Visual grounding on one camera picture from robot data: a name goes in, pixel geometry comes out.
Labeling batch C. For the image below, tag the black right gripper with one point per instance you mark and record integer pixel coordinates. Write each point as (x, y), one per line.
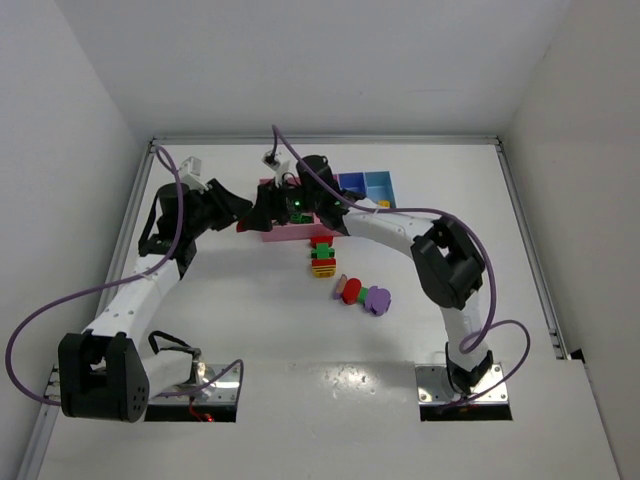
(266, 208)

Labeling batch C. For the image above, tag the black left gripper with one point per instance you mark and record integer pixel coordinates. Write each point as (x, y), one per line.
(215, 198)

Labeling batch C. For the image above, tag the red rounded lego brick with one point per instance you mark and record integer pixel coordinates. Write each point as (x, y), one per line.
(351, 291)

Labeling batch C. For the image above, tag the green lego connector brick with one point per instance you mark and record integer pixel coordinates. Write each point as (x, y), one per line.
(363, 295)

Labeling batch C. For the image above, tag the purple flower lego brick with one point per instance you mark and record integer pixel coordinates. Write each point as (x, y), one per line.
(377, 301)

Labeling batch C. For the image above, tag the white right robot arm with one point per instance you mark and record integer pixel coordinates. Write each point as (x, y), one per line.
(448, 264)

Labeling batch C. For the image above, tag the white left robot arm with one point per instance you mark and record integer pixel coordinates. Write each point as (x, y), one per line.
(114, 367)

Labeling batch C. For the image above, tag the large pink bin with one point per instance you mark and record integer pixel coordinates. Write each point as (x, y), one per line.
(283, 230)

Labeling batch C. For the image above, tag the red green yellow lego stack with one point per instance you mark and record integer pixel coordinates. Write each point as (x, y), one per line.
(322, 256)

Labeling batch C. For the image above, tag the dark blue bin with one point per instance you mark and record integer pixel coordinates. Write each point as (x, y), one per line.
(354, 182)

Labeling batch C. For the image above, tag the light blue bin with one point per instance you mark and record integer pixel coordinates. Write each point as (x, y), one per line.
(379, 187)

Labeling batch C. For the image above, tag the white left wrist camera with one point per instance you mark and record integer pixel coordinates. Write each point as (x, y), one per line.
(189, 173)

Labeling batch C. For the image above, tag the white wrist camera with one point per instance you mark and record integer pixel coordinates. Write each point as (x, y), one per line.
(189, 173)
(272, 160)

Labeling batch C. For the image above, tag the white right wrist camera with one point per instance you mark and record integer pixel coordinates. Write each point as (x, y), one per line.
(272, 160)

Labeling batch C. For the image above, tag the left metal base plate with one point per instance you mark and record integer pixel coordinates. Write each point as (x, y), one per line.
(212, 398)

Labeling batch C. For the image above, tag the metal base plate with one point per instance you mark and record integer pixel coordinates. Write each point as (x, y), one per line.
(212, 398)
(438, 401)

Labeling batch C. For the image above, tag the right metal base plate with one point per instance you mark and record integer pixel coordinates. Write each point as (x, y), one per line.
(438, 401)

